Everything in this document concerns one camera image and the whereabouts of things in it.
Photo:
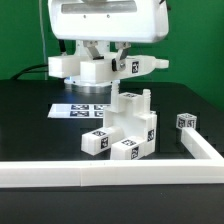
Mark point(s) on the white L-shaped fence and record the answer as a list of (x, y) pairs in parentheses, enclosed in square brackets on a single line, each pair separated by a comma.
[(206, 166)]

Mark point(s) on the small white tag cube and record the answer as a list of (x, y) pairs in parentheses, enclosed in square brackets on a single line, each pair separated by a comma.
[(186, 120)]

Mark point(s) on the white marker sheet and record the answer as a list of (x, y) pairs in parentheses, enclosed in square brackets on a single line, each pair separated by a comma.
[(76, 111)]

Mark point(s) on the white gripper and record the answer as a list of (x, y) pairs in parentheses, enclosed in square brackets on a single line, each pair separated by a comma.
[(120, 21)]

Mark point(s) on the white chair back frame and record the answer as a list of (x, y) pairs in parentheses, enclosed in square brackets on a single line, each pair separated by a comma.
[(100, 71)]

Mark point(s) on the white chair seat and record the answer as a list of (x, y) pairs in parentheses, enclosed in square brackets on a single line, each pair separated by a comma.
[(130, 114)]

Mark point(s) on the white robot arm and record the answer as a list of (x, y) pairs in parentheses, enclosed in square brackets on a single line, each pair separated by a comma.
[(104, 31)]

